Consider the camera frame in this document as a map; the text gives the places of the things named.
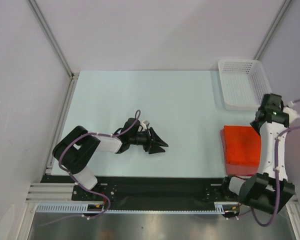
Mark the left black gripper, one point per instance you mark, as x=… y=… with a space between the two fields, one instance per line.
x=152 y=149

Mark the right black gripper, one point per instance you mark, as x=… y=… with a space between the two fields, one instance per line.
x=253 y=124

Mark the orange t shirt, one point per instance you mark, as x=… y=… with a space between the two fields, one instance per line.
x=242 y=146

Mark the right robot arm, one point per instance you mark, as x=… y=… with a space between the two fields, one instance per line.
x=268 y=190

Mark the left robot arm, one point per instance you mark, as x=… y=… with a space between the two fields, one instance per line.
x=75 y=151

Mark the white plastic basket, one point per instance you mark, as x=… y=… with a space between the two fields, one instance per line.
x=243 y=82

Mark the folded pink t shirt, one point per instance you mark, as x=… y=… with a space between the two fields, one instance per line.
x=234 y=169

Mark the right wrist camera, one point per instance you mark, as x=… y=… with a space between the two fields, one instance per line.
x=271 y=103

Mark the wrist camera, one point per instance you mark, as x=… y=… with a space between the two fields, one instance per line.
x=271 y=103
x=131 y=127

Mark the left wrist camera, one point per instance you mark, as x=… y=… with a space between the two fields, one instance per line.
x=131 y=127

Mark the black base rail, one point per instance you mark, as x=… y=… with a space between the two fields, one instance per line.
x=164 y=193

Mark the white cable duct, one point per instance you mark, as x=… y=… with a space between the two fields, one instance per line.
x=216 y=208

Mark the aluminium frame bar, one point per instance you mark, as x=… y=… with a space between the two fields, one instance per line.
x=50 y=193

